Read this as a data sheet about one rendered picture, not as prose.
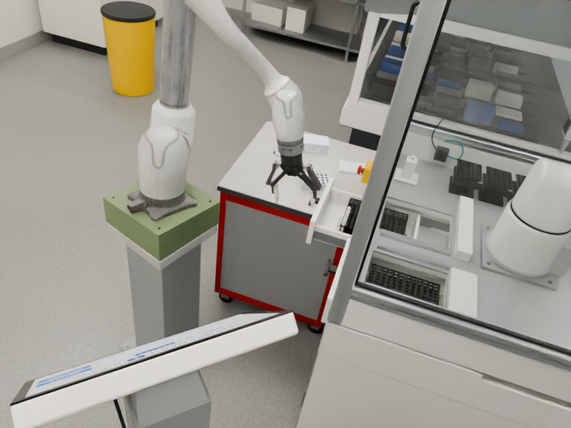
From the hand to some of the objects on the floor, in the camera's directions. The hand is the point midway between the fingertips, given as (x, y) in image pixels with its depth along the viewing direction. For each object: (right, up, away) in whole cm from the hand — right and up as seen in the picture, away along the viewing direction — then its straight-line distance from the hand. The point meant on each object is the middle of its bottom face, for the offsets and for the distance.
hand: (294, 200), depth 178 cm
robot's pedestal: (-58, -67, +50) cm, 101 cm away
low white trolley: (-5, -42, +91) cm, 100 cm away
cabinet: (+55, -91, +44) cm, 115 cm away
